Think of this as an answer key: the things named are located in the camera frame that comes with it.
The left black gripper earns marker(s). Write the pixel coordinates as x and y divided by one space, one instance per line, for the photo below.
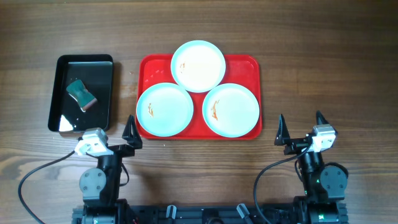
118 149

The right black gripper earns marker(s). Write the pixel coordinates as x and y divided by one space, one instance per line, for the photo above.
300 145

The light blue plate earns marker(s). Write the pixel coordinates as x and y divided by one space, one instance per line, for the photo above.
198 66
164 109
230 110

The green and brown sponge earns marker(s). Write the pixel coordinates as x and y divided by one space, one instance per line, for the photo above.
78 91

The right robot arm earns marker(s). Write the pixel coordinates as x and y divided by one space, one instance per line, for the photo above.
324 184

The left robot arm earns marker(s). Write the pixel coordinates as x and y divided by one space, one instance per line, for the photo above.
100 185

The black rectangular tray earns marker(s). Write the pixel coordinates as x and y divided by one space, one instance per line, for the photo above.
96 72

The red plastic tray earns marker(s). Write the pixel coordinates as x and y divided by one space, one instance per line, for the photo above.
243 70

